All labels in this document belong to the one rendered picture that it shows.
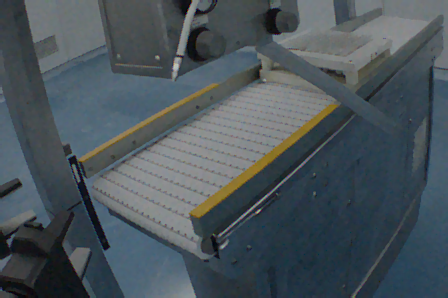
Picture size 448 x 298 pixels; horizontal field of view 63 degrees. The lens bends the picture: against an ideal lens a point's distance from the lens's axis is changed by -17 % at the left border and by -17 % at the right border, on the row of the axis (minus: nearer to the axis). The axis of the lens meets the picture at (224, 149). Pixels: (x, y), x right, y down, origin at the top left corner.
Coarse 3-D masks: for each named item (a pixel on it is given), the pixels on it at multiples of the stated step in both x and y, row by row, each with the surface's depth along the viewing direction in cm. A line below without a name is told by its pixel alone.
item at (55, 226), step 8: (56, 216) 42; (64, 216) 41; (72, 216) 42; (48, 224) 40; (56, 224) 40; (64, 224) 40; (72, 224) 41; (56, 232) 39; (64, 232) 39; (64, 240) 39
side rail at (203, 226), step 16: (432, 32) 118; (400, 48) 96; (416, 48) 104; (384, 64) 86; (400, 64) 94; (368, 80) 79; (336, 112) 70; (320, 128) 66; (304, 144) 63; (288, 160) 61; (256, 176) 56; (272, 176) 58; (240, 192) 54; (256, 192) 56; (224, 208) 52; (192, 224) 50; (208, 224) 50
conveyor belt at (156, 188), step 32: (352, 32) 128; (384, 32) 125; (416, 32) 123; (256, 96) 88; (288, 96) 86; (320, 96) 84; (192, 128) 79; (224, 128) 77; (256, 128) 75; (288, 128) 73; (128, 160) 72; (160, 160) 70; (192, 160) 69; (224, 160) 67; (256, 160) 65; (96, 192) 67; (128, 192) 63; (160, 192) 62; (192, 192) 60; (160, 224) 57
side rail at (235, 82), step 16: (368, 16) 138; (256, 64) 96; (224, 80) 89; (240, 80) 92; (208, 96) 85; (224, 96) 89; (176, 112) 80; (192, 112) 83; (144, 128) 75; (160, 128) 78; (128, 144) 73; (96, 160) 68; (112, 160) 71
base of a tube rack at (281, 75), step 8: (368, 64) 90; (376, 64) 90; (264, 72) 94; (272, 72) 93; (280, 72) 92; (288, 72) 91; (328, 72) 88; (360, 72) 86; (368, 72) 85; (272, 80) 94; (280, 80) 92; (288, 80) 91; (296, 80) 89; (304, 80) 88; (336, 80) 83; (344, 80) 83; (360, 80) 82; (312, 88) 87
